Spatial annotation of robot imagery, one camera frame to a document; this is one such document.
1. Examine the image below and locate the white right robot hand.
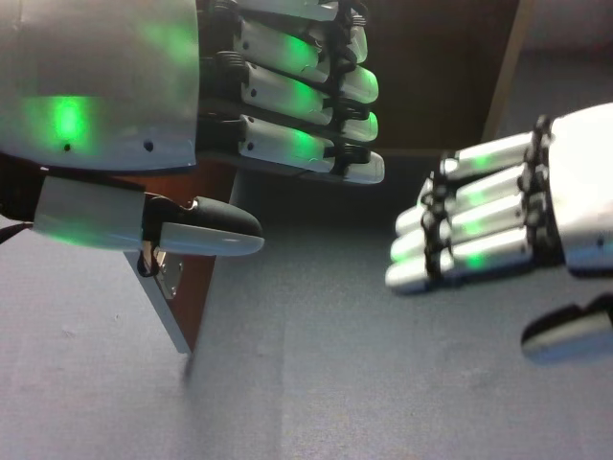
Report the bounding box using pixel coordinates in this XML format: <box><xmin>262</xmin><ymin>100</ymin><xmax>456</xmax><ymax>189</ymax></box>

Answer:
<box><xmin>384</xmin><ymin>103</ymin><xmax>613</xmax><ymax>366</ymax></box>

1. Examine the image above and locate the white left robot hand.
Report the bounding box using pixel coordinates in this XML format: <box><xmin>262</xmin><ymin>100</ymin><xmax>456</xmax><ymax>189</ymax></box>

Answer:
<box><xmin>0</xmin><ymin>0</ymin><xmax>386</xmax><ymax>256</ymax></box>

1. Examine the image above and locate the chrome door handle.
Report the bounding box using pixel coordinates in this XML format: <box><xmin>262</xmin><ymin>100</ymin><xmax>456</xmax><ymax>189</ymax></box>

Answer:
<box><xmin>143</xmin><ymin>239</ymin><xmax>185</xmax><ymax>301</ymax></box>

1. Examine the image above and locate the grey table cloth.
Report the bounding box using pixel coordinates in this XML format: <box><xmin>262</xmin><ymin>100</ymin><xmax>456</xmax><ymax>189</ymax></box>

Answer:
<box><xmin>0</xmin><ymin>47</ymin><xmax>613</xmax><ymax>460</ymax></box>

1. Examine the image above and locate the white fronted cabinet door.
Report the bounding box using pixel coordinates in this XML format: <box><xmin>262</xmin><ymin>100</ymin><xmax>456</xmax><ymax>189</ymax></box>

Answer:
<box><xmin>108</xmin><ymin>160</ymin><xmax>240</xmax><ymax>357</ymax></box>

